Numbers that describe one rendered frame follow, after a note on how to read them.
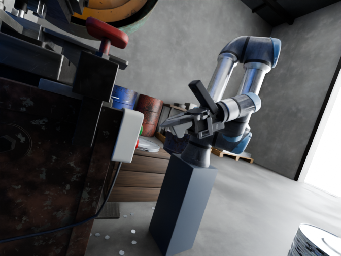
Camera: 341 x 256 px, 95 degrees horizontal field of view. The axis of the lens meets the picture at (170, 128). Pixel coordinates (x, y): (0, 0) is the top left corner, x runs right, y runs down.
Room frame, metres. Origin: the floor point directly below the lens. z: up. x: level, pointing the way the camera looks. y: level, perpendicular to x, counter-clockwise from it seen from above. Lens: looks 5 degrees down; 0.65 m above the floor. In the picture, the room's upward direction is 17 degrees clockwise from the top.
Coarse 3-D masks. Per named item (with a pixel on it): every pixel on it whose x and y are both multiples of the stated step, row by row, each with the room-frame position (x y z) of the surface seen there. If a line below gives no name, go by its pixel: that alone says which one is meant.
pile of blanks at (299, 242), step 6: (300, 234) 0.67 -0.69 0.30; (294, 240) 0.69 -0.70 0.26; (300, 240) 0.65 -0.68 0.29; (294, 246) 0.69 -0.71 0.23; (300, 246) 0.64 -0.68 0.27; (306, 246) 0.63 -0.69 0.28; (312, 246) 0.61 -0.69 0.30; (288, 252) 0.71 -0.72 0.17; (294, 252) 0.66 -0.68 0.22; (300, 252) 0.63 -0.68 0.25; (306, 252) 0.61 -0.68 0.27; (312, 252) 0.59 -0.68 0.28; (318, 252) 0.58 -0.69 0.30
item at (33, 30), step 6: (6, 12) 0.42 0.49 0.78; (18, 18) 0.43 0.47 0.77; (24, 18) 0.43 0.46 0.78; (24, 24) 0.44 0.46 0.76; (30, 24) 0.44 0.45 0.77; (36, 24) 0.45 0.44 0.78; (24, 30) 0.44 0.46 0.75; (30, 30) 0.44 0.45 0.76; (36, 30) 0.45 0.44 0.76; (30, 36) 0.44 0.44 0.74; (36, 36) 0.45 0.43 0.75; (42, 36) 0.47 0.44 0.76; (48, 42) 0.52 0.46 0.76
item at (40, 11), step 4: (28, 0) 0.47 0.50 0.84; (32, 0) 0.48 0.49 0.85; (36, 0) 0.48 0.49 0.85; (28, 4) 0.47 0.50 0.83; (32, 4) 0.48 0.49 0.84; (36, 4) 0.48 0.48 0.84; (40, 4) 0.49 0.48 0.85; (44, 4) 0.50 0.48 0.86; (28, 8) 0.47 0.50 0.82; (32, 8) 0.48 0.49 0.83; (36, 8) 0.48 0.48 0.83; (40, 8) 0.49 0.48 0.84; (44, 8) 0.50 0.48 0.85; (36, 12) 0.49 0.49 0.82; (40, 12) 0.49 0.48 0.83; (44, 12) 0.51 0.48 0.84; (40, 16) 0.51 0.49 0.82; (44, 16) 0.51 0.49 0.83
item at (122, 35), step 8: (88, 24) 0.26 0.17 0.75; (96, 24) 0.26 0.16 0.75; (104, 24) 0.26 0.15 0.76; (88, 32) 0.29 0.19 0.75; (96, 32) 0.28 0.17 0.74; (104, 32) 0.27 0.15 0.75; (112, 32) 0.27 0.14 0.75; (120, 32) 0.28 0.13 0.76; (104, 40) 0.29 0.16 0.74; (112, 40) 0.29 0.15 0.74; (120, 40) 0.28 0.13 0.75; (104, 48) 0.29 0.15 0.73; (120, 48) 0.33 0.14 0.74
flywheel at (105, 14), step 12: (96, 0) 0.87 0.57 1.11; (108, 0) 0.89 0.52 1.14; (120, 0) 0.92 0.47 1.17; (132, 0) 0.91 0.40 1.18; (144, 0) 0.93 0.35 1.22; (84, 12) 0.82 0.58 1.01; (96, 12) 0.85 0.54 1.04; (108, 12) 0.87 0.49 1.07; (120, 12) 0.89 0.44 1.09; (132, 12) 0.92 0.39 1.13; (84, 24) 0.88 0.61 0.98; (120, 24) 0.95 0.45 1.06
